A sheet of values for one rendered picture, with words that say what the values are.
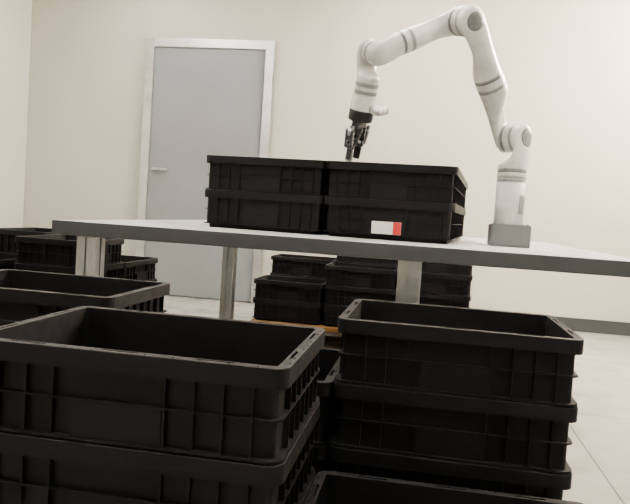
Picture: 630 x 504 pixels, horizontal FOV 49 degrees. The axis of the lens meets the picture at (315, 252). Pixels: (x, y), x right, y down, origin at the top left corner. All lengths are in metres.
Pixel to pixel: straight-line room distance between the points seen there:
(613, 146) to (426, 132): 1.38
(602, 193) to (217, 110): 3.06
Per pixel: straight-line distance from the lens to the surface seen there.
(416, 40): 2.12
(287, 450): 0.83
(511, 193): 2.30
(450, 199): 2.07
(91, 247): 2.06
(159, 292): 1.47
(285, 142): 5.58
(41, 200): 6.34
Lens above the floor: 0.77
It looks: 3 degrees down
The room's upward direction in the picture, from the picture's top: 4 degrees clockwise
